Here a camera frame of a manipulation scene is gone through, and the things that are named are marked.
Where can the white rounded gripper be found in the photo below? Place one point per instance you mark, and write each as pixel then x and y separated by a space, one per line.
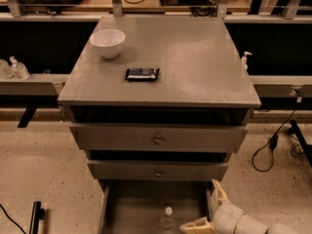
pixel 226 216

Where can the clear plastic water bottle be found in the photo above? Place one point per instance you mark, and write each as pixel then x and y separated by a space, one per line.
pixel 167 217

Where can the bottom open grey drawer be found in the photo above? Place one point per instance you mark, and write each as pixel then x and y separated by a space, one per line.
pixel 136 206

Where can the middle grey drawer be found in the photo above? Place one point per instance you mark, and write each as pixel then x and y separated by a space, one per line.
pixel 152 170

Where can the grey drawer cabinet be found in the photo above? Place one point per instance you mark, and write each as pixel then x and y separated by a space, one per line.
pixel 201 82

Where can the top grey drawer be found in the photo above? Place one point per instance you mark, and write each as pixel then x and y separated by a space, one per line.
pixel 152 137

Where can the white pump dispenser bottle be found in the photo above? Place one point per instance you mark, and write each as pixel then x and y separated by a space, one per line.
pixel 244 59

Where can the clear sanitizer bottle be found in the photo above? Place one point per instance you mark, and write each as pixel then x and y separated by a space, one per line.
pixel 19 69

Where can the black table leg right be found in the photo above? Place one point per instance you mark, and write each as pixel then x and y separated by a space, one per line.
pixel 307 148

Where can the black stand foot left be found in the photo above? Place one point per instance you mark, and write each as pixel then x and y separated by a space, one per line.
pixel 37 213

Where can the white ceramic bowl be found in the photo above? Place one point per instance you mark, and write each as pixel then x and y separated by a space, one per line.
pixel 109 43

